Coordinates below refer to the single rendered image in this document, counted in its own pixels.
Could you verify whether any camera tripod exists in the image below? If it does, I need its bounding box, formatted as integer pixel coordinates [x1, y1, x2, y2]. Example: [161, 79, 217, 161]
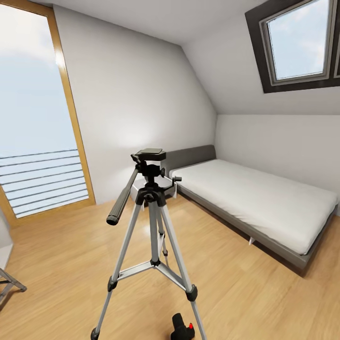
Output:
[91, 148, 208, 340]

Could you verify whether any digital camera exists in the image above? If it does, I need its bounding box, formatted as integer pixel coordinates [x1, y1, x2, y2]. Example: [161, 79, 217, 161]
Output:
[170, 313, 195, 340]

